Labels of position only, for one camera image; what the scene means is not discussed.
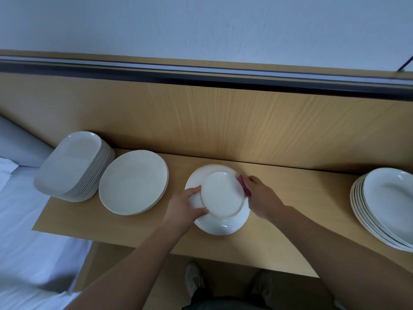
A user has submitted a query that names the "person's left hand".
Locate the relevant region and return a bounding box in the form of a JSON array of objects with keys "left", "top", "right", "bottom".
[{"left": 161, "top": 186, "right": 209, "bottom": 236}]

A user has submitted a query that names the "person's right hand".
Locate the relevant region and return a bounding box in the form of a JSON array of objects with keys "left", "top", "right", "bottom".
[{"left": 242, "top": 175, "right": 286, "bottom": 223}]

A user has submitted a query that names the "pink cleaning cloth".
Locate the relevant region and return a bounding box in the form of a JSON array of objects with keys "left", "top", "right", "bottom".
[{"left": 236, "top": 174, "right": 253, "bottom": 198}]

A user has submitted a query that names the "stack of cleaned round plates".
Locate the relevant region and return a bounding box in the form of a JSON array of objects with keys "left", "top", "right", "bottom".
[{"left": 185, "top": 164, "right": 251, "bottom": 237}]

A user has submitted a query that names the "white glossy round plate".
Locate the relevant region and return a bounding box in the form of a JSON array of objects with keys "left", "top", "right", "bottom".
[{"left": 99, "top": 149, "right": 170, "bottom": 216}]

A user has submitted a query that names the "stack of white round plates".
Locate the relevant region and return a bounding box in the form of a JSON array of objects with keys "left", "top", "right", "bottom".
[{"left": 350, "top": 167, "right": 413, "bottom": 252}]

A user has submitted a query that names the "pile of white oblong plates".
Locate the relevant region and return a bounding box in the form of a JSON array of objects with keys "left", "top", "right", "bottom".
[{"left": 34, "top": 131, "right": 116, "bottom": 203}]

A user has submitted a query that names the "person's left forearm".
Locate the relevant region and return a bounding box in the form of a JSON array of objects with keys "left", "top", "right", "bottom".
[{"left": 65, "top": 226, "right": 189, "bottom": 310}]

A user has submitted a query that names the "person's right forearm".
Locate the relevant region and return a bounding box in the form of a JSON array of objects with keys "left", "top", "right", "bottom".
[{"left": 271, "top": 206, "right": 413, "bottom": 310}]

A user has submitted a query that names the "white bed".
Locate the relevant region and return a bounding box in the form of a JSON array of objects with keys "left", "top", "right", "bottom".
[{"left": 0, "top": 166, "right": 92, "bottom": 310}]

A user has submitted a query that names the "grey upholstered headboard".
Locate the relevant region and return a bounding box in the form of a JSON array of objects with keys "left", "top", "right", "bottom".
[{"left": 0, "top": 115, "right": 54, "bottom": 168}]

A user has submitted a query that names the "white pillow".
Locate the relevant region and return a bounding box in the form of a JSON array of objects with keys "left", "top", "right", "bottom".
[{"left": 0, "top": 157, "right": 19, "bottom": 191}]

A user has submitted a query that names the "black wall rail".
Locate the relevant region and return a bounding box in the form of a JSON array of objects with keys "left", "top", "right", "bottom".
[{"left": 0, "top": 56, "right": 413, "bottom": 101}]

